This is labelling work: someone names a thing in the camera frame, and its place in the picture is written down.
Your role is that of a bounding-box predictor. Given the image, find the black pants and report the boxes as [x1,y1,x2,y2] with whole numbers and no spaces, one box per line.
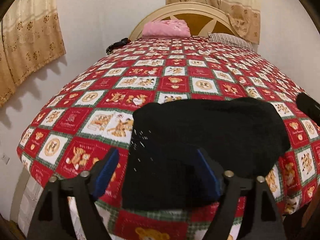
[121,98,291,211]

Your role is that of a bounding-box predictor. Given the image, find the striped pillow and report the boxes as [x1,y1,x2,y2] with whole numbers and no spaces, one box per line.
[208,33,254,51]

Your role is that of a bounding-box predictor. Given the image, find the red patchwork bear bedspread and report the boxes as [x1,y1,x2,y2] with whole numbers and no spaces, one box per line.
[17,37,319,239]

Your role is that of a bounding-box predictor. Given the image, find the cream wooden headboard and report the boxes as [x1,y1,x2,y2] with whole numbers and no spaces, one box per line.
[129,2,238,41]

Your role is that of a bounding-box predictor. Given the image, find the pink folded blanket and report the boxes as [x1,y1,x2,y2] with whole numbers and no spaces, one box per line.
[142,20,191,38]

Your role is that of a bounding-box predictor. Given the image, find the beige curtain side window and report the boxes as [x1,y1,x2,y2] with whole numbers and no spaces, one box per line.
[1,0,66,105]

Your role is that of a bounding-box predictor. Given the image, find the dark clothes bundle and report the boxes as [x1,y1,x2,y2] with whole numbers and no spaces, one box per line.
[106,38,131,55]

